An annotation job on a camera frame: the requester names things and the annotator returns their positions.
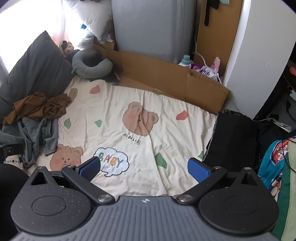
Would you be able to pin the cream bear print blanket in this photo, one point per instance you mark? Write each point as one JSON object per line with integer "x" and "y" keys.
{"x": 138, "y": 150}

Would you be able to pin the plush doll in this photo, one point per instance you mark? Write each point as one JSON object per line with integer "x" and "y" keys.
{"x": 68, "y": 48}

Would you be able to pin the pink plastic bag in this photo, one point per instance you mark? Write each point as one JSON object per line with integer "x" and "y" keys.
{"x": 216, "y": 64}

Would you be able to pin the grey neck pillow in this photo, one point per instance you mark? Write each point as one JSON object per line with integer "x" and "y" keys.
{"x": 92, "y": 71}

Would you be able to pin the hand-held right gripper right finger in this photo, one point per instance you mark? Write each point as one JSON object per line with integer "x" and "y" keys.
{"x": 197, "y": 172}

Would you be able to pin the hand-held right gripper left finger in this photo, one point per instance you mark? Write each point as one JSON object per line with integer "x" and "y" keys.
{"x": 91, "y": 168}

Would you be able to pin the white pillow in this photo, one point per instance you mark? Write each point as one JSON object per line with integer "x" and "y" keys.
{"x": 92, "y": 16}

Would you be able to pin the brown printed t-shirt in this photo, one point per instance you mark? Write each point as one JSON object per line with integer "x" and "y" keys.
{"x": 39, "y": 106}

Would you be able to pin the long folded cardboard sheet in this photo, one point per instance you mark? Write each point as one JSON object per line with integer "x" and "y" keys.
{"x": 161, "y": 71}

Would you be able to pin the green cloth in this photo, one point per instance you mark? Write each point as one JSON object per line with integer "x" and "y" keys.
{"x": 289, "y": 197}

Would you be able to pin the grey-blue jeans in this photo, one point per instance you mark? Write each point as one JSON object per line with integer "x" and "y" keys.
{"x": 34, "y": 134}

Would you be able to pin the black hanging garment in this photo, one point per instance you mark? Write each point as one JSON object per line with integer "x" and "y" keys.
{"x": 208, "y": 11}

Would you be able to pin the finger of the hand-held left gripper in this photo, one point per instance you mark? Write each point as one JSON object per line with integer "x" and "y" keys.
{"x": 11, "y": 148}

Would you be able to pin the dark grey pillow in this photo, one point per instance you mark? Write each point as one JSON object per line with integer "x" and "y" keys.
{"x": 39, "y": 67}

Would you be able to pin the black cloth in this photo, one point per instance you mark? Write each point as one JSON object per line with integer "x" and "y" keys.
{"x": 113, "y": 77}

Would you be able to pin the blue cartoon print fabric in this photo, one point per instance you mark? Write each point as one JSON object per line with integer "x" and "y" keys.
{"x": 270, "y": 166}

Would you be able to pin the black folded clothes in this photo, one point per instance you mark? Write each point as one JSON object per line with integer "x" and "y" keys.
{"x": 231, "y": 139}

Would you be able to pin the leopard print cloth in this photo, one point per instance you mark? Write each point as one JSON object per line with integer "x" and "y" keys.
{"x": 233, "y": 112}

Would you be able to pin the purple and white plastic bag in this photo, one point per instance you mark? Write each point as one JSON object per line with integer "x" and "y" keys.
{"x": 203, "y": 69}

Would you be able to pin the light blue detergent bottle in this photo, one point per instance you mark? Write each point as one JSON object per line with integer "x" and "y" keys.
{"x": 185, "y": 59}

